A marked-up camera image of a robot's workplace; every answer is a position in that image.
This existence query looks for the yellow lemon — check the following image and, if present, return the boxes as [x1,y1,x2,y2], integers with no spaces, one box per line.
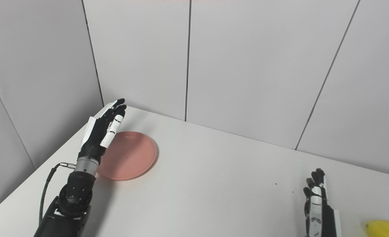
[365,220,389,237]

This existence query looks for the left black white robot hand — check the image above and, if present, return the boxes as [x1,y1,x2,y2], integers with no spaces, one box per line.
[80,98,127,162]

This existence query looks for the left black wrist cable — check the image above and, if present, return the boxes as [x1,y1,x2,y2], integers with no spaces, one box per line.
[39,162,77,226]

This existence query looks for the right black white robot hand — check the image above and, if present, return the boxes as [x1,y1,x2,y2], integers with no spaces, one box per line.
[303,168,343,237]

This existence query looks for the pink round plate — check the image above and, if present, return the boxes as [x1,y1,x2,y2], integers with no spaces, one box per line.
[96,131,158,181]

